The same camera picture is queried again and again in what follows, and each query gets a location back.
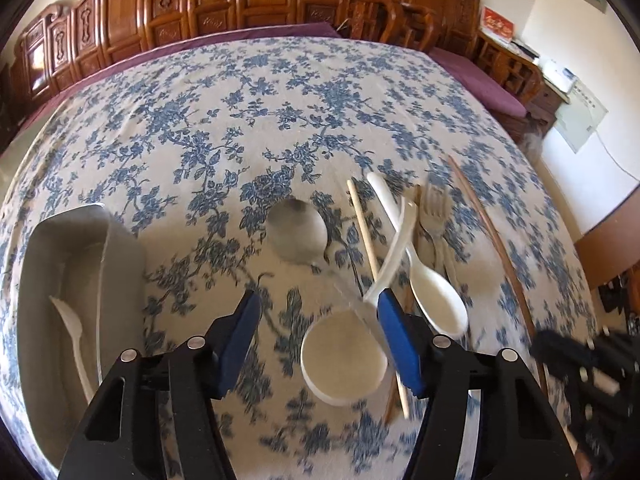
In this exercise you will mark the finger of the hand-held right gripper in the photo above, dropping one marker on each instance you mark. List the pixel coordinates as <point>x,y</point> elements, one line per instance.
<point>560,347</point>

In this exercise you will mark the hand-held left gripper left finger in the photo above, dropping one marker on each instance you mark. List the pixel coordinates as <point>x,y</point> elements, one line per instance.
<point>240,342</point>

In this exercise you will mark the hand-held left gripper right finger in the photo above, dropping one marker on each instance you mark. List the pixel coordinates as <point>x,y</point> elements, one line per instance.
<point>400,342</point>

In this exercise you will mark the white ceramic spoon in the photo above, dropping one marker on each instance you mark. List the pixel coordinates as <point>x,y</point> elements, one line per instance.
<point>440,302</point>

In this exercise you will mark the white round ladle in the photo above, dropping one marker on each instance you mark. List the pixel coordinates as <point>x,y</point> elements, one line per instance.
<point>345,360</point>

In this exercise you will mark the light wooden chopstick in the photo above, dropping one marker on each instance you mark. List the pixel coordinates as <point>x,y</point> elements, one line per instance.
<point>364,240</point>

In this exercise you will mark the metal spoon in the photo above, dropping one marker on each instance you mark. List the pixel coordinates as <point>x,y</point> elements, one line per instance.
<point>297,232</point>

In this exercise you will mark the metal fork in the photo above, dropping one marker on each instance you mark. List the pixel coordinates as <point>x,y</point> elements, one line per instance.
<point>435,207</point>

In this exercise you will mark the grey metal tray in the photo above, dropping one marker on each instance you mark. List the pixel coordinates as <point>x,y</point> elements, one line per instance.
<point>60,260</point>

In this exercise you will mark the brown wooden furniture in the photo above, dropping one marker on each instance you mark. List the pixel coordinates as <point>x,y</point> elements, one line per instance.
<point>612,245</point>

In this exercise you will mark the white plastic spoon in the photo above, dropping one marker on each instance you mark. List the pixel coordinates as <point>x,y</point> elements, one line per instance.
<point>72,332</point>

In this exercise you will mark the blue floral tablecloth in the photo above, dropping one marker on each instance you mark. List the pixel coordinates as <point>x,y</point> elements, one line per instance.
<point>280,120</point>

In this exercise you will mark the white device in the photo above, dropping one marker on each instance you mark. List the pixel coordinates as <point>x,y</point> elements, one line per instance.
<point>560,75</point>

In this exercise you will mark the wooden armchair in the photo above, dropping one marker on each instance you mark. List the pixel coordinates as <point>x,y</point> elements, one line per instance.
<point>515,75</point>
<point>395,20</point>

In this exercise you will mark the short purple cushion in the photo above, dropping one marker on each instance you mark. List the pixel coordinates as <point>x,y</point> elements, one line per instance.
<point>480,77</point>

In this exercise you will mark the red box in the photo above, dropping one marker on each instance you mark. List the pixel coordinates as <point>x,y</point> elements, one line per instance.
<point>497,25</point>

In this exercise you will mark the carved wooden bench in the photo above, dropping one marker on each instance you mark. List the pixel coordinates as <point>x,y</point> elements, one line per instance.
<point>200,5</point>

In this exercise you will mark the white wall panel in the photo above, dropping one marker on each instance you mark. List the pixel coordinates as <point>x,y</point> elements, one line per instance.
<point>582,115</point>

